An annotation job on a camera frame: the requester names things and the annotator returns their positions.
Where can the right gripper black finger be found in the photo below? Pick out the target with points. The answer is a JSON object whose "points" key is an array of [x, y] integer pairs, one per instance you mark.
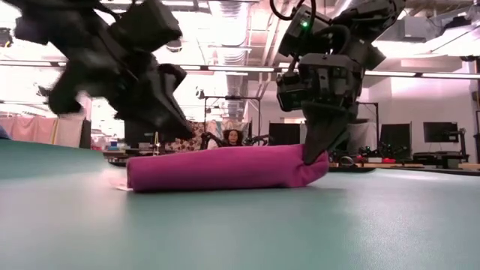
{"points": [[348, 129], [320, 127]]}

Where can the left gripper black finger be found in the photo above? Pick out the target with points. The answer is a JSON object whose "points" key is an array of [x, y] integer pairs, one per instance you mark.
{"points": [[165, 116]]}

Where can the magenta towel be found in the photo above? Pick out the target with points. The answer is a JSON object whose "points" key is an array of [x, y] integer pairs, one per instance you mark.
{"points": [[225, 168]]}

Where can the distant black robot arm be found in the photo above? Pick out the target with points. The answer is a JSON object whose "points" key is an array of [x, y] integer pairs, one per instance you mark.
{"points": [[258, 140], [212, 140]]}

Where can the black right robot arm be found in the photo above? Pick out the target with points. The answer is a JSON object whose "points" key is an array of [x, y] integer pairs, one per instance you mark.
{"points": [[360, 22]]}

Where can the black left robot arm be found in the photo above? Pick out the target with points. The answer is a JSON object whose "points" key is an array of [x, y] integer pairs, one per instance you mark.
{"points": [[142, 26]]}

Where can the black computer monitor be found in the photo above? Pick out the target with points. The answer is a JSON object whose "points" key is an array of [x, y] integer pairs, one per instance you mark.
{"points": [[135, 137], [395, 138]]}

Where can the floral patterned cloth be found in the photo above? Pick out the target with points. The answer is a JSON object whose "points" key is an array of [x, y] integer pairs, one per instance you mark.
{"points": [[198, 131]]}

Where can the black partition panel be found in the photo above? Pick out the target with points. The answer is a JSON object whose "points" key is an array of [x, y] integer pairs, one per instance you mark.
{"points": [[284, 133]]}

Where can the distant wooden table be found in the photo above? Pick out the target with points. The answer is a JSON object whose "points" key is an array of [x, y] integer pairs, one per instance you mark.
{"points": [[397, 165]]}

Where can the black ceiling dome device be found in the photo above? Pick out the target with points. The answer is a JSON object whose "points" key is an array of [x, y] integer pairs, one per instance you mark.
{"points": [[175, 47]]}

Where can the person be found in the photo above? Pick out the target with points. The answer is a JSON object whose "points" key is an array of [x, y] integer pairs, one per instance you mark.
{"points": [[233, 138]]}

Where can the long ceiling light strip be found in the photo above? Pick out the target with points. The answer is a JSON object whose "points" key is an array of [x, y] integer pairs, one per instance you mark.
{"points": [[240, 69]]}

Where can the beige curtain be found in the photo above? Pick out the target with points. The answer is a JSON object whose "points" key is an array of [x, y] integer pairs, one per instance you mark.
{"points": [[33, 129]]}

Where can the black equipment desk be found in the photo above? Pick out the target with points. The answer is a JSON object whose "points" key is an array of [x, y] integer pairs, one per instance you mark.
{"points": [[438, 159]]}

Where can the green table mat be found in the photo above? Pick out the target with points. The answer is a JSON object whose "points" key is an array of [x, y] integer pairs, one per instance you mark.
{"points": [[240, 232]]}

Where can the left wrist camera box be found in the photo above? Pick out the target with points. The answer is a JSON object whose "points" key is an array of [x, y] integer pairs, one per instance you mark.
{"points": [[172, 77]]}

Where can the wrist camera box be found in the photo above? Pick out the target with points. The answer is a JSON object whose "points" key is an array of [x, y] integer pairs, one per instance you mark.
{"points": [[172, 77], [290, 93]]}

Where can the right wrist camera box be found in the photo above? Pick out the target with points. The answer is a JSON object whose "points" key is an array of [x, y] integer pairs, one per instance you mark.
{"points": [[290, 93]]}

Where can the small round ceiling camera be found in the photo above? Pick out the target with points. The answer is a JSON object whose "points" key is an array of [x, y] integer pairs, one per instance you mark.
{"points": [[200, 93]]}

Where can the black wall-mounted monitor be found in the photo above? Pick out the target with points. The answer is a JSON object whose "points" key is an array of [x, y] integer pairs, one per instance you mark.
{"points": [[440, 132]]}

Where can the grey rectangular air duct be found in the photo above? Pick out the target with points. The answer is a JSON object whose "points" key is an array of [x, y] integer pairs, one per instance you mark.
{"points": [[408, 28]]}

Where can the ribbed silver air duct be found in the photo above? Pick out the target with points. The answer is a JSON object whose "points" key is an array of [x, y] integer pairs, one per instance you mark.
{"points": [[230, 33]]}

